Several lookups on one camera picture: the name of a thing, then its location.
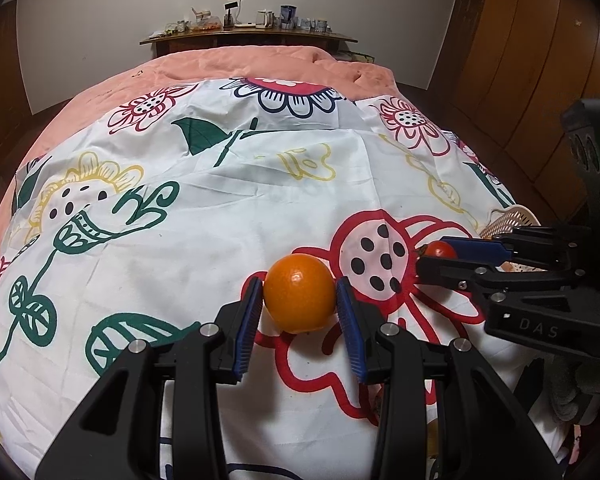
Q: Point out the large orange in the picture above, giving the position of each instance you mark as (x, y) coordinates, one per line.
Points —
(297, 290)

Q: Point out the pink blanket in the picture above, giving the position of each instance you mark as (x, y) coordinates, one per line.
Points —
(255, 62)

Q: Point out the wooden headboard shelf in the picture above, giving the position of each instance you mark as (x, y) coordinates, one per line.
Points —
(240, 39)

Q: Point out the white floral duvet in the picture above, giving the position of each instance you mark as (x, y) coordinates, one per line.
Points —
(205, 210)

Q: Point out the white patterned mug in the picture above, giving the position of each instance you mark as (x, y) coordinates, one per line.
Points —
(307, 23)
(322, 24)

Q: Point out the snack bag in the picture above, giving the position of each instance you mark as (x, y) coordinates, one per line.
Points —
(207, 21)

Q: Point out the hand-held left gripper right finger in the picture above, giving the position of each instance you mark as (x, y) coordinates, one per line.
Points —
(349, 330)

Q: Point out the small glass jars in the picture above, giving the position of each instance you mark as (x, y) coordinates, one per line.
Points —
(180, 26)

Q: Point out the person's right hand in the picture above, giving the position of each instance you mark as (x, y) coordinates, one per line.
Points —
(575, 390)

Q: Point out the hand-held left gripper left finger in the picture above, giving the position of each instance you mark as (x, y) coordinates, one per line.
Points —
(249, 320)

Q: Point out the green yellow box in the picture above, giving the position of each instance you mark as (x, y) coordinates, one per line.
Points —
(357, 58)

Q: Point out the small black display stand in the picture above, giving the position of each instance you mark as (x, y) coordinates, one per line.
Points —
(228, 14)

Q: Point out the white electric kettle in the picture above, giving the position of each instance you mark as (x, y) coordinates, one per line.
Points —
(265, 19)

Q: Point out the white perforated plastic basket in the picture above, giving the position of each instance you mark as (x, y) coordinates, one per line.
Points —
(512, 217)

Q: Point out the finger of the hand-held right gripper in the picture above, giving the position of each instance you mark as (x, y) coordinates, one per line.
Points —
(475, 248)
(445, 269)

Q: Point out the brown wooden door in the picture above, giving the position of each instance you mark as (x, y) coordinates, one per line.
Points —
(0, 70)

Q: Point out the red tomato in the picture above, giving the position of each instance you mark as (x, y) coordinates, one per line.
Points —
(439, 250)

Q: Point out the wooden wardrobe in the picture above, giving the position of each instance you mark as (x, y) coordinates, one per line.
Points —
(520, 60)

